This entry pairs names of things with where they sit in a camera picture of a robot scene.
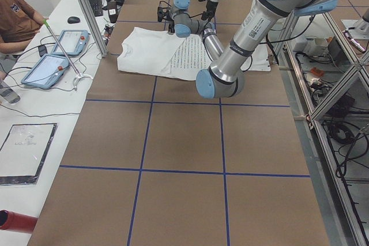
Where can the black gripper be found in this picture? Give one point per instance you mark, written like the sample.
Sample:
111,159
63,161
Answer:
170,27
210,6

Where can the white long-sleeve printed shirt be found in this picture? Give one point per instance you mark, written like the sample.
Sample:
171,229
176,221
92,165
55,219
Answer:
161,54

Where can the black keyboard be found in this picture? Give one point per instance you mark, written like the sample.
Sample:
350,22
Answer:
97,7

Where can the black computer mouse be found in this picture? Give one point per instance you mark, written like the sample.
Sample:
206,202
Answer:
73,20

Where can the upper blue teach pendant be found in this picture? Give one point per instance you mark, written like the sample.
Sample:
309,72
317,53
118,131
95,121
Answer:
73,41

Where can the blue teach pendant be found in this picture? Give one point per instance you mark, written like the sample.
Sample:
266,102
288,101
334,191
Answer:
46,72
73,41

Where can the black smartphone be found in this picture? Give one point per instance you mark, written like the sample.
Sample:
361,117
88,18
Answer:
42,49

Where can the lower blue teach pendant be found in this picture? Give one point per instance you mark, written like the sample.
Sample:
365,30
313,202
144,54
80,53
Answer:
46,72

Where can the person in brown shirt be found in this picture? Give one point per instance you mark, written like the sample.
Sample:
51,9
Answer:
20,22

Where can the clear bag with black border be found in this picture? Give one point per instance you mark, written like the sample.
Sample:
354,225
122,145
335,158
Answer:
24,151

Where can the red cylinder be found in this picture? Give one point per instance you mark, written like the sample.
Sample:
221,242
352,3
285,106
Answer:
16,222

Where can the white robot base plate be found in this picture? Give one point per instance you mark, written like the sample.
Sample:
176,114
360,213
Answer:
258,61

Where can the aluminium frame post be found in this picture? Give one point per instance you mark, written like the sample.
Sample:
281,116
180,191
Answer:
93,26

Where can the aluminium table frame rail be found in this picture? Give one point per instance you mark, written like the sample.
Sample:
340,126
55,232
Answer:
336,113

